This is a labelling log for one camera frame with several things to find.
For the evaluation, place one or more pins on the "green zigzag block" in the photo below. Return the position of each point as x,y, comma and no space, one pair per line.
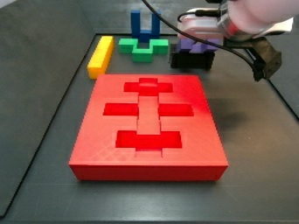
158,47

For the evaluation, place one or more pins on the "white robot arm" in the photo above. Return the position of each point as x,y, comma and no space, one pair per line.
243,20

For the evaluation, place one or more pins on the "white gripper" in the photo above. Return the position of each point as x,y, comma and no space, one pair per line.
200,27

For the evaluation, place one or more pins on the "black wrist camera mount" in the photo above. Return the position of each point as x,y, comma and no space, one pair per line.
266,56

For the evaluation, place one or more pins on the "black angle fixture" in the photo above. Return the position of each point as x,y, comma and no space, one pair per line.
191,60

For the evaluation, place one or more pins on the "yellow long bar block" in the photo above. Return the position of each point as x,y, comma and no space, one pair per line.
98,64

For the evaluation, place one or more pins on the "blue U-shaped block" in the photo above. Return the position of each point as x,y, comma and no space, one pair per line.
139,33

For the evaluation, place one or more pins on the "red board with cutouts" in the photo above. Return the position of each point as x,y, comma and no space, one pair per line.
148,131

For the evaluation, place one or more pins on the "purple U-shaped block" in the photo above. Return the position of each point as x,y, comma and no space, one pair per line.
190,46

